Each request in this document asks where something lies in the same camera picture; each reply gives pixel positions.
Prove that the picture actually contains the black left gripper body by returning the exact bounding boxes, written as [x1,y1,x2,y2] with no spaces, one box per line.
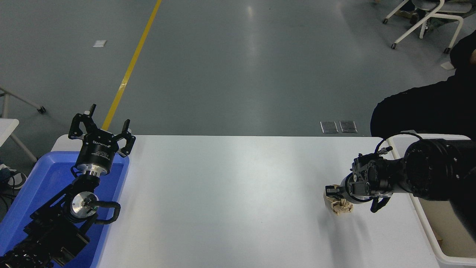
[76,130,120,170]

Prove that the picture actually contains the tan paper ball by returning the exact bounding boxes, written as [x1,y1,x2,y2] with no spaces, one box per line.
[323,188,354,217]

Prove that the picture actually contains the blue plastic tray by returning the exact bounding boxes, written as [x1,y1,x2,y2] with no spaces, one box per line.
[0,151,130,268]

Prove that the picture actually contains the small white side table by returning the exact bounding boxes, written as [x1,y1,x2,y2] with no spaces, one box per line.
[0,118,38,163]

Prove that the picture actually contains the large pale plastic bin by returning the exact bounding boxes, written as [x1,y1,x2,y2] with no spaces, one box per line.
[387,134,476,268]

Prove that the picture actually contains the white wheeled chair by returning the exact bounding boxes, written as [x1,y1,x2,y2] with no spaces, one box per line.
[382,0,473,54]

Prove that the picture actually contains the white frame with caster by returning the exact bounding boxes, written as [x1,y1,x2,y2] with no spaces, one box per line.
[0,86,47,119]

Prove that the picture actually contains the black floor cables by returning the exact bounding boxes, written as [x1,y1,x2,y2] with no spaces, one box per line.
[0,164,27,209]

